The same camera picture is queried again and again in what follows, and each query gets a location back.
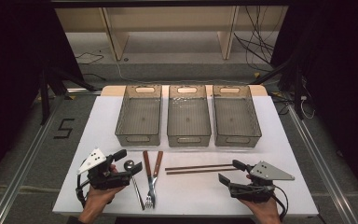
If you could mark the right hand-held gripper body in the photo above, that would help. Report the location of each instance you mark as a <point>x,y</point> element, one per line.
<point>254,191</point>

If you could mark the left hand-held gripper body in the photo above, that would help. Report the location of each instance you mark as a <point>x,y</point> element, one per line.
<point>102,179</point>

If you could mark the brown chopstick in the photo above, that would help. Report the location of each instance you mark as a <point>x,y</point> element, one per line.
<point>199,166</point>
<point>199,171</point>

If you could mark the grey translucent plastic bin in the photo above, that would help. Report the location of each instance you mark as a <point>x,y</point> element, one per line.
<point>140,115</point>
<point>236,115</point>
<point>188,112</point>

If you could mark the person's left hand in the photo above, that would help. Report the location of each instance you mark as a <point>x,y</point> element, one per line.
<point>101,199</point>

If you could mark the person's right hand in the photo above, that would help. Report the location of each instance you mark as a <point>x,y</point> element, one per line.
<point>265,213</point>

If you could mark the white table sheet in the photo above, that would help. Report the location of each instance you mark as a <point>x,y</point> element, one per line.
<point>192,193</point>

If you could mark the yellow tape piece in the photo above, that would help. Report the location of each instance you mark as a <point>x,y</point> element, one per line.
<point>70,97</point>
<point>257,74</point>

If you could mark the black metal stand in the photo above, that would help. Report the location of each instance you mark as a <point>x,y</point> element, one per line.
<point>45,99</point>
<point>297,93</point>

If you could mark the black curtain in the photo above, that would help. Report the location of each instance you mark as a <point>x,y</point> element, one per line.
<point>12,62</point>
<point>338,62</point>

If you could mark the light wooden shelf unit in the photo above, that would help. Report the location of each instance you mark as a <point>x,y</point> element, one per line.
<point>167,18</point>

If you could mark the aluminium floor rail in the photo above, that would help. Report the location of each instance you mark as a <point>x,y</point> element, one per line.
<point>323,168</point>
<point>21,177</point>

